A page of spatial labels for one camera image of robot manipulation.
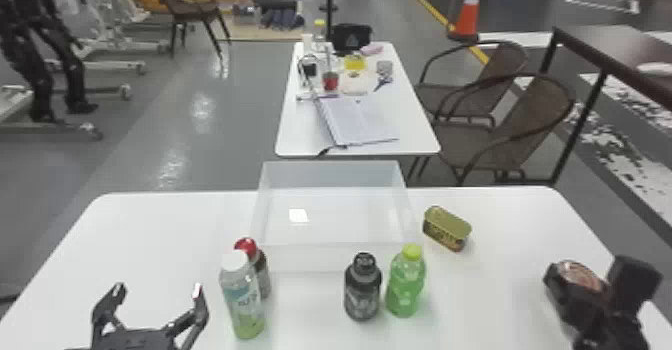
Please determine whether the yellow can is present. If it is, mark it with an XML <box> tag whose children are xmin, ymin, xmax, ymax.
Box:
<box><xmin>422</xmin><ymin>205</ymin><xmax>473</xmax><ymax>253</ymax></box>

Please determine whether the white side table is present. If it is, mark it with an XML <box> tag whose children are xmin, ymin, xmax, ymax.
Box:
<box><xmin>274</xmin><ymin>40</ymin><xmax>442</xmax><ymax>160</ymax></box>

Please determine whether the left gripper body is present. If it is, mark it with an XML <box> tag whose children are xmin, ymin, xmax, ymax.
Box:
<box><xmin>65</xmin><ymin>326</ymin><xmax>185</xmax><ymax>350</ymax></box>

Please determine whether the dark side table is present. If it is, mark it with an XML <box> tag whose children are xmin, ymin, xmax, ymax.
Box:
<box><xmin>539</xmin><ymin>24</ymin><xmax>672</xmax><ymax>186</ymax></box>

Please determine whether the black bottle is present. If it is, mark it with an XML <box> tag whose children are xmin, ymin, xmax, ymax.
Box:
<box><xmin>343</xmin><ymin>251</ymin><xmax>383</xmax><ymax>322</ymax></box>

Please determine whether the clear box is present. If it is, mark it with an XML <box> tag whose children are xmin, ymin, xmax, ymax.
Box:
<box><xmin>250</xmin><ymin>159</ymin><xmax>422</xmax><ymax>274</ymax></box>

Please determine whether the brown chair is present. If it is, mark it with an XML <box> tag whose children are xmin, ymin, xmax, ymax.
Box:
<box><xmin>414</xmin><ymin>40</ymin><xmax>529</xmax><ymax>129</ymax></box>
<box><xmin>151</xmin><ymin>0</ymin><xmax>233</xmax><ymax>60</ymax></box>
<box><xmin>406</xmin><ymin>72</ymin><xmax>577</xmax><ymax>187</ymax></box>

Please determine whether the white open notebook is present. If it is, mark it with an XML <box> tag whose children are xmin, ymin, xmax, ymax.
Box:
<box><xmin>313</xmin><ymin>95</ymin><xmax>401</xmax><ymax>150</ymax></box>

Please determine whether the grey bottle red cap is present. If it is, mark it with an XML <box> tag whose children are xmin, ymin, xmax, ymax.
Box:
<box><xmin>233</xmin><ymin>236</ymin><xmax>273</xmax><ymax>300</ymax></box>

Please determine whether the orange cone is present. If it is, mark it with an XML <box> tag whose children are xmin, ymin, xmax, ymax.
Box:
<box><xmin>447</xmin><ymin>0</ymin><xmax>485</xmax><ymax>43</ymax></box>

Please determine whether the black bag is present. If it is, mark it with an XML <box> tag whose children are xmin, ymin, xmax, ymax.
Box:
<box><xmin>330</xmin><ymin>22</ymin><xmax>373</xmax><ymax>55</ymax></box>

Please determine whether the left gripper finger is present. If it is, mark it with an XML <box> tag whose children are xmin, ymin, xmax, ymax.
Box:
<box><xmin>90</xmin><ymin>281</ymin><xmax>129</xmax><ymax>344</ymax></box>
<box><xmin>164</xmin><ymin>282</ymin><xmax>210</xmax><ymax>350</ymax></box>

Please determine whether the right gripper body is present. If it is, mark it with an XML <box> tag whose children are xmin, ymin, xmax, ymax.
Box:
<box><xmin>572</xmin><ymin>304</ymin><xmax>653</xmax><ymax>350</ymax></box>

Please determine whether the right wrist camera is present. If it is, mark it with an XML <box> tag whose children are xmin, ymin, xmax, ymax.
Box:
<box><xmin>607</xmin><ymin>255</ymin><xmax>664</xmax><ymax>318</ymax></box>

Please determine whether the pale green bottle white cap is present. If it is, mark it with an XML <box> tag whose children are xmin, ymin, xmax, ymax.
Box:
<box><xmin>218</xmin><ymin>249</ymin><xmax>267</xmax><ymax>341</ymax></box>

